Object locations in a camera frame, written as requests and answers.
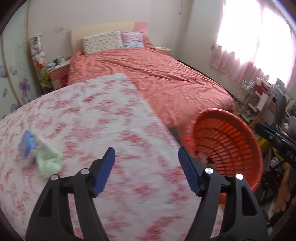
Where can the red plastic basket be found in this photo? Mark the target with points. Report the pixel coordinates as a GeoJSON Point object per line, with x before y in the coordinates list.
{"type": "Point", "coordinates": [226, 139]}

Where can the floral pillow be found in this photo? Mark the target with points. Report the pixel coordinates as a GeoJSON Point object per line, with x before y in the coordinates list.
{"type": "Point", "coordinates": [101, 42]}

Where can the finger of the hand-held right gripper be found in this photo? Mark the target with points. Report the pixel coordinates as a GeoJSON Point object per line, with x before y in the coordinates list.
{"type": "Point", "coordinates": [271, 134]}

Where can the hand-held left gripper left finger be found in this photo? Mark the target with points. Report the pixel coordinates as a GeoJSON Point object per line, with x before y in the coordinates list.
{"type": "Point", "coordinates": [104, 171]}

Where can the pink white nightstand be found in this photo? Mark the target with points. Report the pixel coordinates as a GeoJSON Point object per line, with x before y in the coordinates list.
{"type": "Point", "coordinates": [57, 74]}
{"type": "Point", "coordinates": [163, 50]}

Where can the cluttered shelf cart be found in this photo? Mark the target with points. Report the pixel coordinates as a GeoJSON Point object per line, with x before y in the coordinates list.
{"type": "Point", "coordinates": [275, 97]}

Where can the bed with salmon duvet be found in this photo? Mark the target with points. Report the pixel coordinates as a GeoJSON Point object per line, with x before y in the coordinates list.
{"type": "Point", "coordinates": [157, 78]}

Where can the floral tablecloth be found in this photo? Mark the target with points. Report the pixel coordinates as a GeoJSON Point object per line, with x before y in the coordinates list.
{"type": "Point", "coordinates": [92, 115]}

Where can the red box under nightstand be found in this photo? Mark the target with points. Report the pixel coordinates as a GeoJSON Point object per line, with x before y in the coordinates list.
{"type": "Point", "coordinates": [63, 81]}

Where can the striped pink pillow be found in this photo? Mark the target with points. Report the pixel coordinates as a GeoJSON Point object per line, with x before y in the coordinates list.
{"type": "Point", "coordinates": [133, 39]}

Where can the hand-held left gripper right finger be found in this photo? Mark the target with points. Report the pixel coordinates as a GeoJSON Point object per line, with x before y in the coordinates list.
{"type": "Point", "coordinates": [188, 166]}

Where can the pink curtain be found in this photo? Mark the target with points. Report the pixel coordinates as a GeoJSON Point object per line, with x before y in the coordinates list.
{"type": "Point", "coordinates": [242, 46]}

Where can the pale green cloth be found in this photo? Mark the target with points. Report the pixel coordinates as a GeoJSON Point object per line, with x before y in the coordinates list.
{"type": "Point", "coordinates": [49, 160]}

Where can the person's right hand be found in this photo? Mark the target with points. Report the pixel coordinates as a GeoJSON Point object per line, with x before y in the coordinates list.
{"type": "Point", "coordinates": [285, 190]}

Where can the beige pink headboard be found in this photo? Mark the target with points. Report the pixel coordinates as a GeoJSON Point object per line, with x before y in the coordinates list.
{"type": "Point", "coordinates": [101, 29]}

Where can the wall socket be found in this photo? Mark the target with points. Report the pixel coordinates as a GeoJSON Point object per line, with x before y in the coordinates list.
{"type": "Point", "coordinates": [59, 29]}

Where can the blue cloth item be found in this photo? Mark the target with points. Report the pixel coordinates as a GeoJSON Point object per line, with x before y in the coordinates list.
{"type": "Point", "coordinates": [27, 143]}

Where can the wardrobe with flower glass doors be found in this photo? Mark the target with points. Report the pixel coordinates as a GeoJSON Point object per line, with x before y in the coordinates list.
{"type": "Point", "coordinates": [13, 69]}

